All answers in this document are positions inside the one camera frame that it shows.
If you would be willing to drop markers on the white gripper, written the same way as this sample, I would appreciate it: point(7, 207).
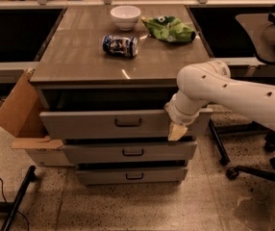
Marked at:
point(177, 115)

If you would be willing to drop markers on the grey top drawer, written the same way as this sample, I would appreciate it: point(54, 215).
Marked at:
point(106, 124)

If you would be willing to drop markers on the grey drawer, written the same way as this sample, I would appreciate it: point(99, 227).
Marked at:
point(129, 152)
point(131, 175)
point(106, 124)

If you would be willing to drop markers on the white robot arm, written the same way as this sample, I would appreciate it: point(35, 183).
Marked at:
point(211, 82)

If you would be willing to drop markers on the grey middle drawer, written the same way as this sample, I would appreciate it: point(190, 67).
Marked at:
point(129, 152)

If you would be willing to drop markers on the grey bottom drawer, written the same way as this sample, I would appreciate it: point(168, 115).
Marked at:
point(131, 175)

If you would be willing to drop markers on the grey drawer cabinet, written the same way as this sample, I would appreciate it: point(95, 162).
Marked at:
point(75, 74)

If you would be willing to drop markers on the black table leg right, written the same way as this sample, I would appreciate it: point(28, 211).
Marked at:
point(221, 149)

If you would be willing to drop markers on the black table leg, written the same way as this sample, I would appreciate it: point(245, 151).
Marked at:
point(221, 149)
point(11, 209)

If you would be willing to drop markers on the black office chair base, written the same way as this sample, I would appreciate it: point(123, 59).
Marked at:
point(272, 164)

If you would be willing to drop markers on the blue soda can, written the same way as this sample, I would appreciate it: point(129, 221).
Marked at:
point(120, 46)

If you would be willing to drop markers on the green chip bag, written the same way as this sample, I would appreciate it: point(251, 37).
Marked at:
point(169, 29)

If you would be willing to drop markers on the white ceramic bowl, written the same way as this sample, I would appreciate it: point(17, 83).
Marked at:
point(125, 17)

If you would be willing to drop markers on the brown cardboard box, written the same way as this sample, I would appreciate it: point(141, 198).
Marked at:
point(19, 115)

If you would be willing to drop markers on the black table leg left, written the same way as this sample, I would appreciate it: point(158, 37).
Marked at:
point(11, 209)

